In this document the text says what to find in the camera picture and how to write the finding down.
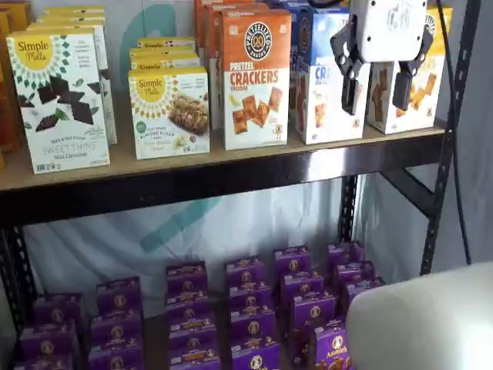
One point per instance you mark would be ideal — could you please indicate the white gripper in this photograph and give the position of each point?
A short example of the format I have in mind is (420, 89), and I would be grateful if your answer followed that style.
(389, 31)

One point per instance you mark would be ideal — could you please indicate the blue white pretzel crackers box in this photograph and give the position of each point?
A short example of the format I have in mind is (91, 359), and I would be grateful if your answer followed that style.
(327, 115)
(292, 5)

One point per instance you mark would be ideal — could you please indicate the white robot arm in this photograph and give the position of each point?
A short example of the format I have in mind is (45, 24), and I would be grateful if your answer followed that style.
(423, 320)

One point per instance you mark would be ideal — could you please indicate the yellow white pretzel crackers box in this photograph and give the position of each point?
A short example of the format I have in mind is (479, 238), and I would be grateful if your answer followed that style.
(420, 100)

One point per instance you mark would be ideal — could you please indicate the orange white pretzel crackers box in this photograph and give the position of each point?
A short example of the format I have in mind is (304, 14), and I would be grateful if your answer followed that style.
(212, 46)
(254, 77)
(198, 23)

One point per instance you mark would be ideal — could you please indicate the purple Annie's snack box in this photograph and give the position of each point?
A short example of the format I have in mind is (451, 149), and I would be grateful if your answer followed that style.
(186, 275)
(345, 252)
(354, 273)
(292, 260)
(245, 271)
(194, 360)
(362, 291)
(249, 297)
(48, 341)
(253, 325)
(115, 356)
(117, 327)
(188, 304)
(312, 312)
(42, 364)
(331, 347)
(302, 287)
(192, 333)
(255, 358)
(58, 308)
(119, 294)

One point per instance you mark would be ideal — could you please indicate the Simple Mills almond bars box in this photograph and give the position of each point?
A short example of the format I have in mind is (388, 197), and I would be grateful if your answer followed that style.
(161, 58)
(165, 42)
(169, 115)

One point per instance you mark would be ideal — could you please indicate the wooden shelf board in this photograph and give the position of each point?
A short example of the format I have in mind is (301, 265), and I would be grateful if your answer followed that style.
(127, 165)

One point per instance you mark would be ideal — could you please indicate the Simple Mills sweet thins box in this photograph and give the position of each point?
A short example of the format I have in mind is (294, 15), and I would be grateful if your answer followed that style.
(69, 19)
(108, 108)
(58, 100)
(73, 10)

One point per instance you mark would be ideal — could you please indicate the orange snack box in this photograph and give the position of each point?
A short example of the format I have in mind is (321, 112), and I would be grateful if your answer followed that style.
(15, 15)
(7, 108)

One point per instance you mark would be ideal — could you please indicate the black metal shelf frame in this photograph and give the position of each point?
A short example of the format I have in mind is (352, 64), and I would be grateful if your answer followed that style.
(192, 189)

